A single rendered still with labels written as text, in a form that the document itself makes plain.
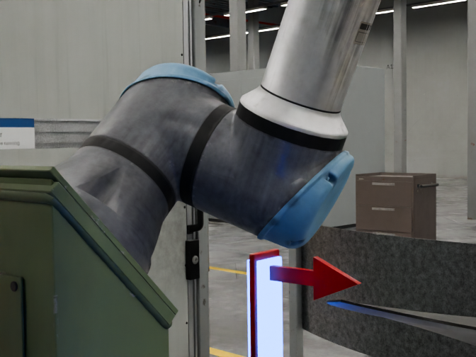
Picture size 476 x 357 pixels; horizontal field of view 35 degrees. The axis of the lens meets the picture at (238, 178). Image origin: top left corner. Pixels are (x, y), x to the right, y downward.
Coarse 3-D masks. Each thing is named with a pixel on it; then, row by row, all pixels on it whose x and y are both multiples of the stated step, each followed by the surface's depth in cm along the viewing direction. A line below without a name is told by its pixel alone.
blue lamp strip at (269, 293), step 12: (264, 264) 43; (276, 264) 44; (264, 276) 43; (264, 288) 43; (276, 288) 44; (264, 300) 43; (276, 300) 44; (264, 312) 43; (276, 312) 44; (264, 324) 43; (276, 324) 44; (264, 336) 43; (276, 336) 44; (264, 348) 43; (276, 348) 44
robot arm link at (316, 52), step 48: (288, 0) 73; (336, 0) 69; (288, 48) 72; (336, 48) 71; (288, 96) 72; (336, 96) 73; (240, 144) 74; (288, 144) 72; (336, 144) 74; (192, 192) 77; (240, 192) 74; (288, 192) 73; (336, 192) 78; (288, 240) 75
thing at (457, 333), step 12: (336, 300) 29; (372, 312) 29; (384, 312) 28; (396, 312) 28; (408, 312) 29; (420, 312) 30; (420, 324) 36; (432, 324) 28; (444, 324) 27; (456, 324) 27; (468, 324) 27; (456, 336) 40; (468, 336) 39
